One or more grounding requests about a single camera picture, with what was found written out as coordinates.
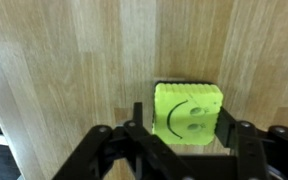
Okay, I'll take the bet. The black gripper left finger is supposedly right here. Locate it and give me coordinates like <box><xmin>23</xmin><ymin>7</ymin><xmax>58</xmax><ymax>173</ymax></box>
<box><xmin>52</xmin><ymin>102</ymin><xmax>198</xmax><ymax>180</ymax></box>

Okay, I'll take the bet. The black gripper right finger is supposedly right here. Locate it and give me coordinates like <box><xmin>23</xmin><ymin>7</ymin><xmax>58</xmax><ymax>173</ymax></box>
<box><xmin>215</xmin><ymin>107</ymin><xmax>288</xmax><ymax>180</ymax></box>

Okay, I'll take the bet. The yellow smiley sponge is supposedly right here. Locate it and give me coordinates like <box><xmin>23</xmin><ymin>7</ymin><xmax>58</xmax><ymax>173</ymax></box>
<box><xmin>151</xmin><ymin>80</ymin><xmax>225</xmax><ymax>146</ymax></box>

